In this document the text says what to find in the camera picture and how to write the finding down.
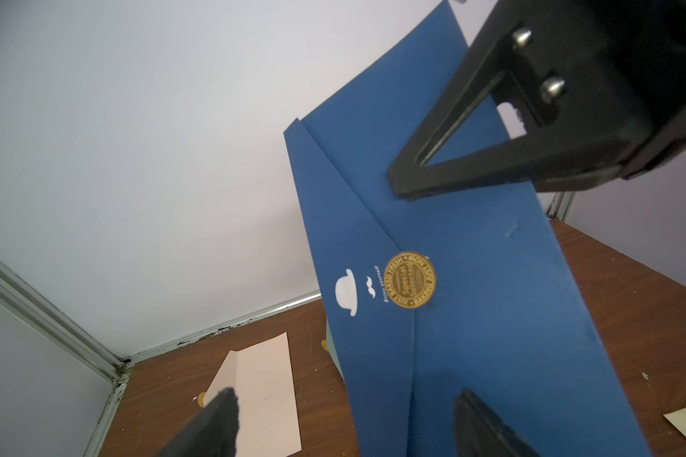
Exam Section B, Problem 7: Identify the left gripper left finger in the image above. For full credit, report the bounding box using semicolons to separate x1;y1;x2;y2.
156;388;239;457

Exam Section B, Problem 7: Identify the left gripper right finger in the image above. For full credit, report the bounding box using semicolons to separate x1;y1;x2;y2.
453;390;539;457

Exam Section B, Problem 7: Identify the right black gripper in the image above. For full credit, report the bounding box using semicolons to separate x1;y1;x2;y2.
388;1;686;200

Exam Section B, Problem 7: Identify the pink envelope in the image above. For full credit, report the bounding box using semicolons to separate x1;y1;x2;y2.
197;333;302;456

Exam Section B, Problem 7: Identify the navy blue envelope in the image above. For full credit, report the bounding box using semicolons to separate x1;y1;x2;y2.
284;2;650;456

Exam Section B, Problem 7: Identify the mint green envelope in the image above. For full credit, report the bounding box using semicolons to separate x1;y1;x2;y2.
321;322;344;378

